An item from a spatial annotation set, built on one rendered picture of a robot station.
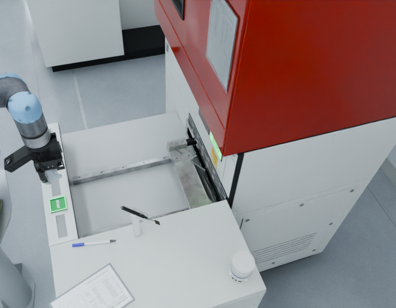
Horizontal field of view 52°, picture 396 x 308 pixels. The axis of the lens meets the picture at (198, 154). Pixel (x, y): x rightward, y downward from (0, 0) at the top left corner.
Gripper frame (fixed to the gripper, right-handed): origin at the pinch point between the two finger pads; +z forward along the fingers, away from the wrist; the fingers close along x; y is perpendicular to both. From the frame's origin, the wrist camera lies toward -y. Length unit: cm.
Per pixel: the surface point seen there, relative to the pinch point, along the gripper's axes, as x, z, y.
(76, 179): 17.1, 25.6, 7.4
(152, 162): 17.0, 25.7, 38.8
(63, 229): -9.9, 15.0, 1.1
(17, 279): 10, 84, -31
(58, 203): 0.4, 14.2, 0.9
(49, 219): -5.1, 14.6, -2.9
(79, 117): 137, 111, 13
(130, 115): 128, 111, 49
